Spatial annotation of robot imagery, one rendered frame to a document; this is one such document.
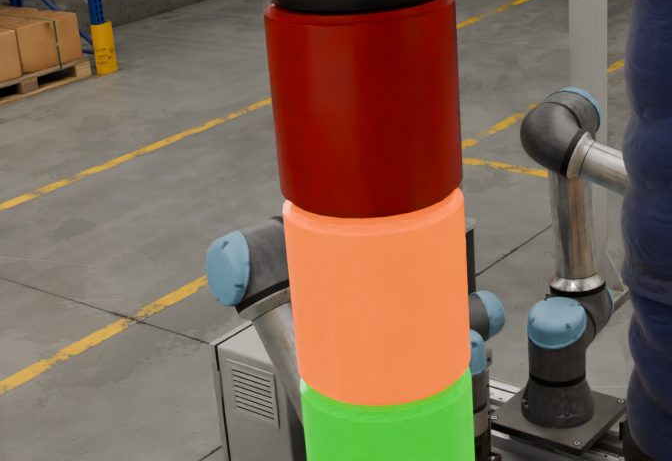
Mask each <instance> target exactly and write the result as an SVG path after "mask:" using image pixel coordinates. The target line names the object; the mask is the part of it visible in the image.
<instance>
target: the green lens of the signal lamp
mask: <svg viewBox="0 0 672 461"><path fill-rule="evenodd" d="M300 393H301V403H302V413H303V424H304V434H305V444H306V454H307V461H475V448H474V425H473V402H472V378H471V373H470V369H469V366H468V369H467V370H466V371H465V372H464V373H463V375H462V376H461V377H460V378H459V379H458V380H457V381H455V382H454V383H453V384H452V385H450V386H449V387H447V388H445V389H444V390H442V391H441V392H439V393H437V394H434V395H432V396H429V397H426V398H424V399H421V400H417V401H412V402H408V403H403V404H396V405H383V406H371V405H356V404H351V403H346V402H341V401H337V400H335V399H332V398H330V397H327V396H325V395H322V394H321V393H320V392H318V391H316V390H314V389H313V388H312V387H310V386H309V385H308V384H306V383H305V382H304V381H303V379H302V377H301V379H300Z"/></svg>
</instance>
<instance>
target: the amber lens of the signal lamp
mask: <svg viewBox="0 0 672 461"><path fill-rule="evenodd" d="M283 220H284V230H285V240H286V250H287V260H288V271H289V281H290V291H291V301H292V311H293V322H294V332H295V342H296V352H297V362H298V372H299V373H300V375H301V377H302V379H303V381H304V382H305V383H306V384H308V385H309V386H310V387H312V388H313V389H314V390H316V391H318V392H320V393H321V394H322V395H325V396H327V397H330V398H332V399H335V400H337V401H341V402H346V403H351V404H356V405H371V406H383V405H396V404H403V403H408V402H412V401H417V400H421V399H424V398H426V397H429V396H432V395H434V394H437V393H439V392H441V391H442V390H444V389H445V388H447V387H449V386H450V385H452V384H453V383H454V382H455V381H457V380H458V379H459V378H460V377H461V376H462V375H463V373H464V372H465V371H466V370H467V369H468V365H469V362H470V359H471V355H470V332H469V309H468V285H467V262H466V239H465V216H464V198H463V195H462V192H461V190H460V189H459V188H456V189H455V190H454V191H453V192H452V193H451V194H450V195H449V196H448V197H447V198H445V199H444V200H443V201H441V202H439V203H436V204H434V205H432V206H430V207H428V208H424V209H421V210H418V211H414V212H411V213H406V214H401V215H395V216H389V217H379V218H366V219H356V218H336V217H328V216H321V215H317V214H314V213H310V212H307V211H304V210H302V209H300V208H299V207H297V206H295V205H294V204H293V203H292V202H290V201H288V200H286V202H285V203H284V204H283Z"/></svg>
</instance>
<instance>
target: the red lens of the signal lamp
mask: <svg viewBox="0 0 672 461"><path fill-rule="evenodd" d="M263 15H264V26H265V36H266V46H267V56H268V66H269V77H270V87H271V97H272V107H273V117H274V128H275V138H276V148H277V158H278V168H279V179H280V189H281V193H282V194H283V196H284V197H285V198H286V200H288V201H290V202H292V203H293V204H294V205H295V206H297V207H299V208H300V209H302V210H304V211H307V212H310V213H314V214H317V215H321V216H328V217H336V218H356V219H366V218H379V217H389V216H395V215H401V214H406V213H411V212H414V211H418V210H421V209H424V208H428V207H430V206H432V205H434V204H436V203H439V202H441V201H443V200H444V199H445V198H447V197H448V196H449V195H450V194H451V193H452V192H453V191H454V190H455V189H456V188H458V187H459V186H460V183H461V181H462V179H463V169H462V146H461V123H460V99H459V76H458V53H457V30H456V6H455V0H419V1H415V2H411V3H406V4H401V5H396V6H389V7H382V8H375V9H363V10H351V11H310V10H299V9H291V8H287V7H284V6H280V5H278V4H277V3H275V2H274V0H272V1H271V4H270V5H269V6H268V7H266V8H265V9H264V13H263Z"/></svg>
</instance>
